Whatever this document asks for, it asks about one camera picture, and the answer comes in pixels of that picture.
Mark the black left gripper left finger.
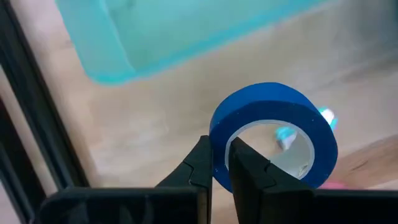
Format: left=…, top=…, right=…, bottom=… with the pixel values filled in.
left=155, top=135, right=214, bottom=224

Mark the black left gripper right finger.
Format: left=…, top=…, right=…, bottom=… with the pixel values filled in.
left=228, top=136, right=314, bottom=224

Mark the blue tape roll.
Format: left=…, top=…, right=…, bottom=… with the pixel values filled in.
left=208, top=82, right=339, bottom=194

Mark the teal stapler remover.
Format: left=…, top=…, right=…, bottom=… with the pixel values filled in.
left=275, top=106, right=339, bottom=151

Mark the translucent aqua plastic tray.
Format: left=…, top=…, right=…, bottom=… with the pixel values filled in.
left=55, top=0, right=330, bottom=86

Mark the black aluminium table frame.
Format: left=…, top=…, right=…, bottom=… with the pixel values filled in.
left=0, top=0, right=91, bottom=224

